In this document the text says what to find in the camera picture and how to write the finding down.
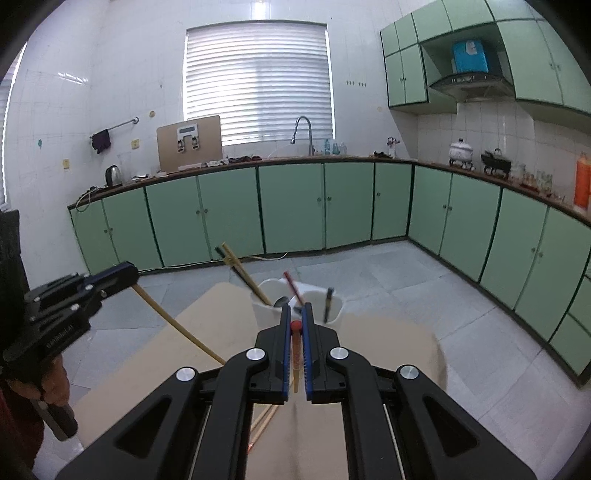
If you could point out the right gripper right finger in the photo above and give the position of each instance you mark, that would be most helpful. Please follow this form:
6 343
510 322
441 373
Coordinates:
399 424

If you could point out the range hood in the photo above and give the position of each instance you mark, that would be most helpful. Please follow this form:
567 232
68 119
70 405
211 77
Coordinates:
475 87

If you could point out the black chopstick gold band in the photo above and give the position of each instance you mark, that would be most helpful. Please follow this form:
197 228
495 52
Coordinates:
328 304

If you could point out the cardboard box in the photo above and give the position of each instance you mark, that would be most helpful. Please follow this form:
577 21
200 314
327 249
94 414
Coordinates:
189 143

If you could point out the person left hand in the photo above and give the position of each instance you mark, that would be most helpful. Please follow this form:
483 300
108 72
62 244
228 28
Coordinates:
55 386

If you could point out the blue box above hood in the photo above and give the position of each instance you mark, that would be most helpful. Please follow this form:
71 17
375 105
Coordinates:
470 56

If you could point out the dark hanging towel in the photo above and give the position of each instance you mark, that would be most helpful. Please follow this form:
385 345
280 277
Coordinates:
101 141

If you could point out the green lower kitchen cabinets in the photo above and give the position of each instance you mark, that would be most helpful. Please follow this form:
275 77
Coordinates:
531 255

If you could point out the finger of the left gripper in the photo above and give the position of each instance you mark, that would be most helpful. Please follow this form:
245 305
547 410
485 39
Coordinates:
110 281

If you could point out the white cooking pot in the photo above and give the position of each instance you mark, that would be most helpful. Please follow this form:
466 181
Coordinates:
461 155

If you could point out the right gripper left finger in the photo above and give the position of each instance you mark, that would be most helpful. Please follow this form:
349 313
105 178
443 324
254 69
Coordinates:
194 425

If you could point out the white double utensil holder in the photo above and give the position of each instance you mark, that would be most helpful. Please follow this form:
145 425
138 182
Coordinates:
267 316

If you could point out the black spoon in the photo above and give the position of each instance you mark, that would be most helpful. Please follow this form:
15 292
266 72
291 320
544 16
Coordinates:
283 300

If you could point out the green kitchen cabinets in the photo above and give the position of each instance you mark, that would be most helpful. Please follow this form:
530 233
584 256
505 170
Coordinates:
451 52
531 255

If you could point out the electric kettle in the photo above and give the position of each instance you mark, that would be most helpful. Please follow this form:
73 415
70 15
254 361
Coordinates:
113 176

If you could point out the green upper kitchen cabinets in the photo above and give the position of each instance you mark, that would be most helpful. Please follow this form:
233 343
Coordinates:
451 52

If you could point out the orange thermos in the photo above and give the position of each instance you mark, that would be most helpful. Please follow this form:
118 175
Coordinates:
581 199

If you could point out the window blinds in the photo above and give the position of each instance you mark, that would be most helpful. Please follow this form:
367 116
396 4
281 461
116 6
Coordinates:
267 80

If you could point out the black chopstick silver band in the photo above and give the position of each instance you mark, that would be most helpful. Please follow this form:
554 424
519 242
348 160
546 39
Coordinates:
242 275

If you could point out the plain bamboo chopstick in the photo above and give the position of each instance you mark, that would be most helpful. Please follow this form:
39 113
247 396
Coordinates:
230 253
172 322

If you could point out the black wok on stove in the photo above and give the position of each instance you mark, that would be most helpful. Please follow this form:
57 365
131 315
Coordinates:
495 164

